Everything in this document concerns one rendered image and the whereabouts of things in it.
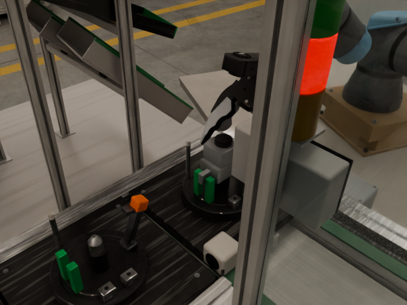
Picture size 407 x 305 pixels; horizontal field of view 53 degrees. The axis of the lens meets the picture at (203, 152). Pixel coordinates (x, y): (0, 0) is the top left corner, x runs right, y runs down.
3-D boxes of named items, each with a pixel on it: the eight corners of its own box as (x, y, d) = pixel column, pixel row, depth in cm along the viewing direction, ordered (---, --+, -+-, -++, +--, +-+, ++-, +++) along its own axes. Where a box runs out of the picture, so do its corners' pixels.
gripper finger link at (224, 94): (223, 127, 71) (261, 94, 69) (219, 124, 70) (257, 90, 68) (211, 109, 74) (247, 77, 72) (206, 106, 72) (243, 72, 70)
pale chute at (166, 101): (152, 99, 99) (163, 84, 99) (181, 124, 91) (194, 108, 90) (55, 35, 78) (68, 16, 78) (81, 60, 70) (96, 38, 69)
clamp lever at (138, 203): (129, 235, 63) (141, 193, 61) (137, 243, 62) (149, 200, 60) (110, 241, 61) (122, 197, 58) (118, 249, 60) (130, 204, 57)
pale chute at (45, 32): (116, 78, 108) (126, 64, 107) (140, 99, 99) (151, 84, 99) (20, 15, 87) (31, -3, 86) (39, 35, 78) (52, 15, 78)
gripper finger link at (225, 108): (214, 151, 76) (252, 118, 74) (198, 143, 71) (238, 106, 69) (206, 139, 78) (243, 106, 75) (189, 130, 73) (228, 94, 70)
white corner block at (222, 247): (221, 245, 68) (222, 229, 66) (241, 262, 66) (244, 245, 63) (201, 261, 66) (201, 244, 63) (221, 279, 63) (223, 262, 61)
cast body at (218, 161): (225, 157, 75) (226, 125, 71) (243, 169, 73) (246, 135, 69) (191, 177, 70) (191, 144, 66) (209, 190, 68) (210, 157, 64)
